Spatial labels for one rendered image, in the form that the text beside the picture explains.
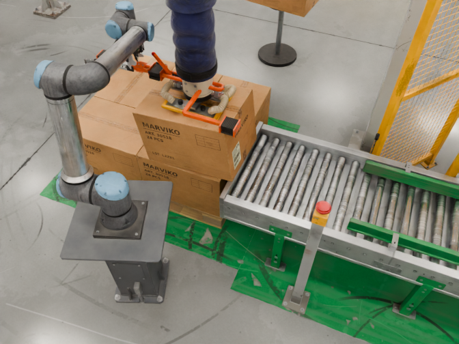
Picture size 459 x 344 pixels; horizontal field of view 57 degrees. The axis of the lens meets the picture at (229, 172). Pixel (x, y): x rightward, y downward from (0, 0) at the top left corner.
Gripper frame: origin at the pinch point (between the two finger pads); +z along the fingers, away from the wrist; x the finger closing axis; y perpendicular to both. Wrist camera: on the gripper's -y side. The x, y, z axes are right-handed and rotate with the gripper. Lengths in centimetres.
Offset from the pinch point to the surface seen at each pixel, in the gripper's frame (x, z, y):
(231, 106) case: 2, 13, 61
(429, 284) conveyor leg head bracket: -32, 68, 192
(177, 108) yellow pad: -12.9, 12.2, 34.4
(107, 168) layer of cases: -19, 86, -27
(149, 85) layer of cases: 47, 59, -26
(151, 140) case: -18.7, 39.7, 16.7
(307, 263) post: -51, 59, 127
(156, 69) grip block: -0.7, -0.3, 15.5
